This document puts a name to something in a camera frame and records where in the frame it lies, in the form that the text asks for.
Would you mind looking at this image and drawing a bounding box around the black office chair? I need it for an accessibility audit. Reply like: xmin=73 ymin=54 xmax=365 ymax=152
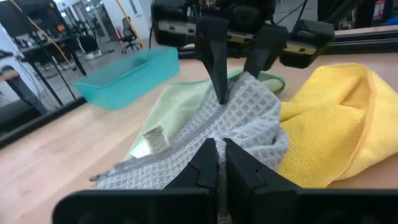
xmin=119 ymin=16 xmax=141 ymax=54

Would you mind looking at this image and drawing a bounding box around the yellow cable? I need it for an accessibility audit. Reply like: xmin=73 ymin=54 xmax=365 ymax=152
xmin=8 ymin=0 xmax=73 ymax=65

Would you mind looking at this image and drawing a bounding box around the teal plastic bin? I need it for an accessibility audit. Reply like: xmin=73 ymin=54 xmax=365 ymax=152
xmin=73 ymin=46 xmax=180 ymax=111

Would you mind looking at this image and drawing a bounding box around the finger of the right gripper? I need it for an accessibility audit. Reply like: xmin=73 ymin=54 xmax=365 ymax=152
xmin=244 ymin=25 xmax=289 ymax=78
xmin=195 ymin=17 xmax=230 ymax=105

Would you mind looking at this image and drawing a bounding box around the pale green teal-edged towel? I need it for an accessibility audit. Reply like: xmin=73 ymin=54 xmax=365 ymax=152
xmin=124 ymin=67 xmax=287 ymax=159

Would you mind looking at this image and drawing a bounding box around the light grey waffle towel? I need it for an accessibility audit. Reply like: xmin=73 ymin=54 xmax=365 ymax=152
xmin=90 ymin=71 xmax=290 ymax=224

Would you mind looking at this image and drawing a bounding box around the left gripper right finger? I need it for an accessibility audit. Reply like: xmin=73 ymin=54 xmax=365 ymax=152
xmin=224 ymin=139 xmax=398 ymax=224

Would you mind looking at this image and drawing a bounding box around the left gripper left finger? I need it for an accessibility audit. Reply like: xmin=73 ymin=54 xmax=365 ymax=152
xmin=52 ymin=139 xmax=218 ymax=224

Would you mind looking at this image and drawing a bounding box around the yellow microfiber towel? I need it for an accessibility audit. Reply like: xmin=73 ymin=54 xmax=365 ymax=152
xmin=276 ymin=62 xmax=398 ymax=189

